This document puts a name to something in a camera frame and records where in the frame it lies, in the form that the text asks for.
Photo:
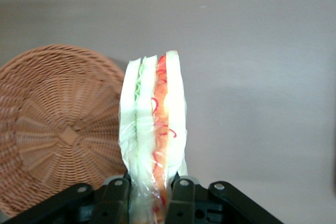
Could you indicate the triangle sandwich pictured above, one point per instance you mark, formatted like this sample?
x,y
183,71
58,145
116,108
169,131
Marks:
x,y
147,119

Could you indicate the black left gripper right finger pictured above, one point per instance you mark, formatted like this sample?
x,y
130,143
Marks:
x,y
182,200

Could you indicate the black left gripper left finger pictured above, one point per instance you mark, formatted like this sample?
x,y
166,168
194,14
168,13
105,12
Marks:
x,y
115,200

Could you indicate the round brown wicker basket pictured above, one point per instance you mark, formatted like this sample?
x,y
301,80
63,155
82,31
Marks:
x,y
60,119

